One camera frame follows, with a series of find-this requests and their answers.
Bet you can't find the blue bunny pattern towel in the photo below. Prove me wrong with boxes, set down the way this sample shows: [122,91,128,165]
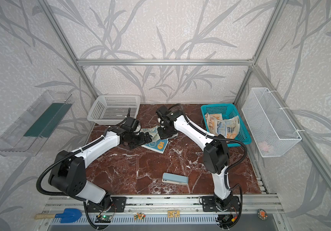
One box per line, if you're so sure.
[140,126,168,154]

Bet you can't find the white perforated plastic basket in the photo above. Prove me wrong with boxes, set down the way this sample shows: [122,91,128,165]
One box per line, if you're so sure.
[87,95,141,125]

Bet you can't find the teal perforated plastic basket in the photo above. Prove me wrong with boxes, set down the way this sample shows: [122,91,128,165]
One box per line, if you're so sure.
[200,103,252,148]

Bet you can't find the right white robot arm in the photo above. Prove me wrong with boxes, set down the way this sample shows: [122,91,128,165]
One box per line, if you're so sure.
[156,104,247,212]

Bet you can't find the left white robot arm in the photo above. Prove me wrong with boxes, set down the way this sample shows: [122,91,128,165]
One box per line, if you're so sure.
[36,116,152,208]

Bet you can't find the orange rabbit print towel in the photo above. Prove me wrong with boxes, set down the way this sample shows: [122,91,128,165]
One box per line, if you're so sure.
[204,113,223,135]

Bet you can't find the light blue stapler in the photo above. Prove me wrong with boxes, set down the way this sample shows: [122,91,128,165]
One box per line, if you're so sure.
[162,173,189,185]

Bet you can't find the blue rabbit print towel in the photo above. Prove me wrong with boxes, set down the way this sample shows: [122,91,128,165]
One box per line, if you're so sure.
[216,116,240,139]

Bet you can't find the small colourful connector bundle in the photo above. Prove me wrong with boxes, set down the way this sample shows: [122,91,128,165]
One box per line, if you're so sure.
[134,213,146,220]

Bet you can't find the green microcontroller board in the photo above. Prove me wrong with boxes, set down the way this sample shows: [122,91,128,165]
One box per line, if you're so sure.
[94,215,113,224]

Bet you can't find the small yellow circuit board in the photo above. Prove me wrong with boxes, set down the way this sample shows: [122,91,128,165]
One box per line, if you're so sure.
[167,210,180,218]

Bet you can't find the blue toy shovel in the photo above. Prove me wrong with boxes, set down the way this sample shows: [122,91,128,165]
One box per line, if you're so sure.
[34,208,82,223]

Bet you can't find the round orange circuit board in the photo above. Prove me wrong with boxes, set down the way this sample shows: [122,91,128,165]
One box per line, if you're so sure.
[257,209,268,220]

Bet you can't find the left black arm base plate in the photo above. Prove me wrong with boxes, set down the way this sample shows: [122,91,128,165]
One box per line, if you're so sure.
[86,195,127,213]

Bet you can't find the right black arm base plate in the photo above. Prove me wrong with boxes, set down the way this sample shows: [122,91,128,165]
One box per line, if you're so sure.
[199,195,241,212]

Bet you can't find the clear plastic wall tray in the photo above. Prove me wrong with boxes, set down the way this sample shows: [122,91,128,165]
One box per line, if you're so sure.
[0,90,75,157]

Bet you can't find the pink object in wire basket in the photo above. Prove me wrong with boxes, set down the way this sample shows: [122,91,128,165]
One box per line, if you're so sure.
[258,141,273,153]

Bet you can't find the white wire mesh basket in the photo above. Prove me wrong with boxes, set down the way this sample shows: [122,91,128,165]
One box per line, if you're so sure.
[242,88,302,157]

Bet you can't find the right controller board with wires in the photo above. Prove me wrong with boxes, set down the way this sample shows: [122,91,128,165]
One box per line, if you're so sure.
[215,214,240,230]

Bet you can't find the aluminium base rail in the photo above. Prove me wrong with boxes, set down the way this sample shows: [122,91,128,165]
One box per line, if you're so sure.
[42,194,284,215]

